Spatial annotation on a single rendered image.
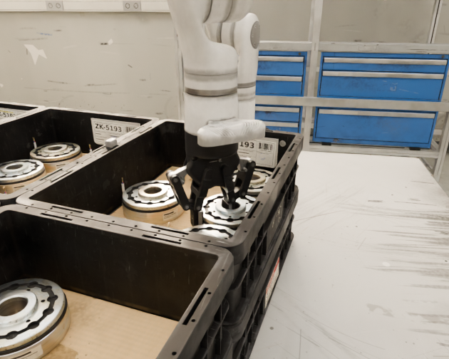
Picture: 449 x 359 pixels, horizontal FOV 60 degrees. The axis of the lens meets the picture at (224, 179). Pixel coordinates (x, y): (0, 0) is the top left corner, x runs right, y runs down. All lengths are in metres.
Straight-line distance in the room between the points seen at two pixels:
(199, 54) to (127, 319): 0.32
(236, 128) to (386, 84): 2.13
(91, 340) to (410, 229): 0.70
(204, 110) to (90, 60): 3.33
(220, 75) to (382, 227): 0.57
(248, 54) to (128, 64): 2.79
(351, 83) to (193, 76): 2.08
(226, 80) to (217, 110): 0.04
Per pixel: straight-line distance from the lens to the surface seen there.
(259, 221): 0.46
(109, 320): 0.48
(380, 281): 0.77
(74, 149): 0.92
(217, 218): 0.59
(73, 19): 3.82
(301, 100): 2.49
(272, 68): 2.50
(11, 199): 0.56
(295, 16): 3.32
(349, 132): 2.61
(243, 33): 0.90
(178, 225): 0.63
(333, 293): 0.72
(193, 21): 0.48
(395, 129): 2.65
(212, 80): 0.49
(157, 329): 0.46
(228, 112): 0.51
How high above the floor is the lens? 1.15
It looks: 25 degrees down
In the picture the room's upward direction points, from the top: straight up
